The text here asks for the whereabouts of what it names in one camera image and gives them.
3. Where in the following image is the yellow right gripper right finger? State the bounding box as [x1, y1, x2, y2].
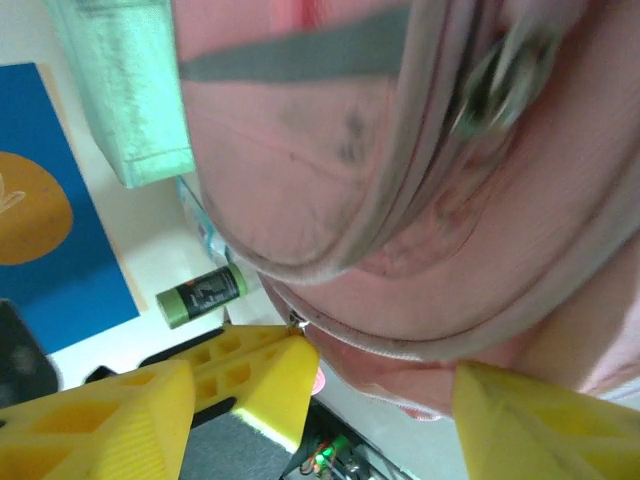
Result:
[452, 360, 640, 480]

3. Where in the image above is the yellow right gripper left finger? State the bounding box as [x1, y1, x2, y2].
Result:
[0, 358, 196, 480]

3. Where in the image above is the pink backpack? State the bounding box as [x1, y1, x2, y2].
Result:
[172, 0, 640, 424]

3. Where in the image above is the green glue stick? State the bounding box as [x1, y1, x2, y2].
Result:
[155, 263, 249, 330]

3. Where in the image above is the circuit board with LED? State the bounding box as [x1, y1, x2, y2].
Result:
[284, 429, 396, 480]

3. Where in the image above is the light blue tissue packet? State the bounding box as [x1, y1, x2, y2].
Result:
[175, 175, 237, 266]

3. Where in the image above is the mint green pouch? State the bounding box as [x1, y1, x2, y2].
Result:
[43, 0, 196, 190]

